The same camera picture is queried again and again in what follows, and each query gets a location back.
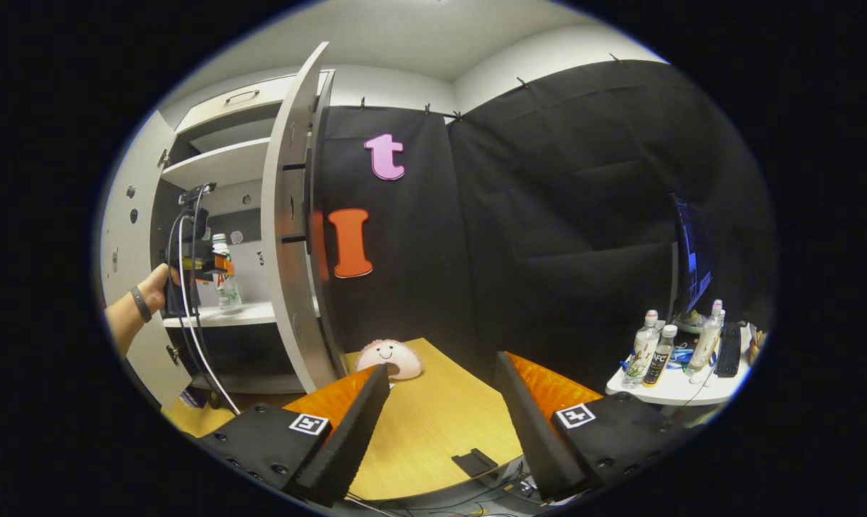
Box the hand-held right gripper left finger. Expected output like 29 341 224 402
198 363 391 508

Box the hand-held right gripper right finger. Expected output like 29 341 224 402
494 352 700 503

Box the white green drink bottle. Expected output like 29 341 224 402
210 233 244 314

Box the white cabinet door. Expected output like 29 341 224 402
261 42 348 392
99 111 182 410

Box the white cabinet shelf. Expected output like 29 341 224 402
160 136 272 191
162 300 319 329

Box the small black desk clamp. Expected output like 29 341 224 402
452 448 499 479

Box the white cabinet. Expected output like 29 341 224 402
149 70 337 394

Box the pink round plush toy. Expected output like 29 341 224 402
356 340 423 381

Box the white cabinet drawer front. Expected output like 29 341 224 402
175 72 333 134

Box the white side table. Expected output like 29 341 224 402
606 337 757 407

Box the dark yellow label bottle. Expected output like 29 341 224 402
643 325 679 388

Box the black backdrop cloth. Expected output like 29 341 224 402
318 106 477 374
448 60 779 374

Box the black keyboard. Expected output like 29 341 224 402
715 322 743 378

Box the black computer monitor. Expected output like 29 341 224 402
669 192 715 325

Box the black cable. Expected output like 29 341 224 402
164 185 218 378

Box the black door handle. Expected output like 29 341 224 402
282 147 314 253

